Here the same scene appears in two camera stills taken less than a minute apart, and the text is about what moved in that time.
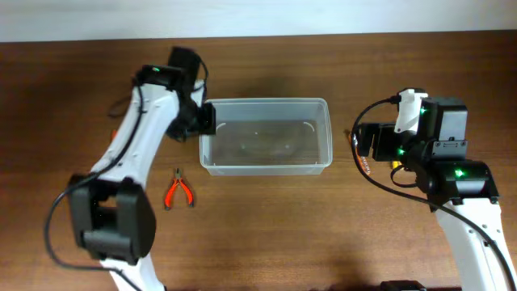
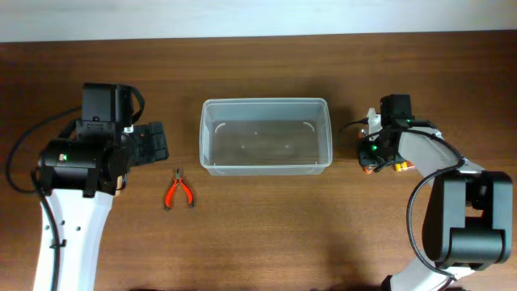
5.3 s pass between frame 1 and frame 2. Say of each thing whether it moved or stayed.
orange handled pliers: stayed
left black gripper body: moved
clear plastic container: stayed
